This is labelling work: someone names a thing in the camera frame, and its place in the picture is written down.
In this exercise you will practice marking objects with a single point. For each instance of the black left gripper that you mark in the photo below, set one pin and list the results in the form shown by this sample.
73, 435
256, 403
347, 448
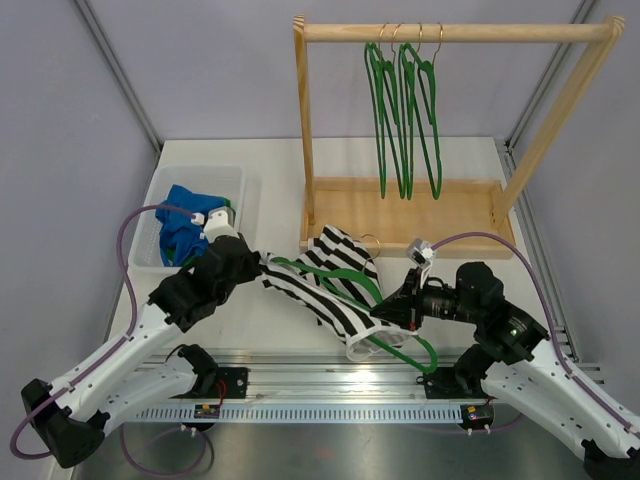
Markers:
251, 270

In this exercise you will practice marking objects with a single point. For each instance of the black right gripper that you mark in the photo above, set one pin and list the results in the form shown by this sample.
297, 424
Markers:
405, 306

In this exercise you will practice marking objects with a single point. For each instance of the white plastic basket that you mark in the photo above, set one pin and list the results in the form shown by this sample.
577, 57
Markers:
218, 180

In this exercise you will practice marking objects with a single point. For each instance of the green tank top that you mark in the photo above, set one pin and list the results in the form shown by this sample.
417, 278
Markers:
182, 242

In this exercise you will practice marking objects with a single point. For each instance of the black white striped top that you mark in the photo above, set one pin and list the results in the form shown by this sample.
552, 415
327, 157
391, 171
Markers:
330, 290

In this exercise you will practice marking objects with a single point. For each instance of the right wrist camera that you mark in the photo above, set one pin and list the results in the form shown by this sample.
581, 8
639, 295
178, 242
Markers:
423, 256

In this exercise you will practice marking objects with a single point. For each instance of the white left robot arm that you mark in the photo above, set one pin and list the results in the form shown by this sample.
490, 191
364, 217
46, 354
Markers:
74, 413

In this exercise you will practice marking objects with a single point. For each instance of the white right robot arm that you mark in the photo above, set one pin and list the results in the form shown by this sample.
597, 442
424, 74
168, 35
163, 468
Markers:
513, 360

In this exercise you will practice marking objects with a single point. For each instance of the wooden clothes rack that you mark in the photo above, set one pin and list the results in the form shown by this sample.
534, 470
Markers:
474, 217

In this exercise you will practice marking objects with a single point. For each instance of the aluminium mounting rail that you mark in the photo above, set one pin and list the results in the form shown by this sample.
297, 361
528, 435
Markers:
322, 377

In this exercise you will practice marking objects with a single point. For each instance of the blue tank top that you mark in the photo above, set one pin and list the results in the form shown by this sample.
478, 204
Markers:
185, 199

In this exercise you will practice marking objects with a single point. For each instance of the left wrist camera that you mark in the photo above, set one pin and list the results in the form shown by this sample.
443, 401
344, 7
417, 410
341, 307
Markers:
217, 222

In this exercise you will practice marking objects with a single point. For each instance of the white slotted cable duct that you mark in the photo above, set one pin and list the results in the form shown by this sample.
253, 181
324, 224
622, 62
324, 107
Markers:
298, 414

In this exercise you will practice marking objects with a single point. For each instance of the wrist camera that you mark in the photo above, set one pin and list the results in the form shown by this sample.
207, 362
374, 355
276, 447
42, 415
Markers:
217, 222
423, 256

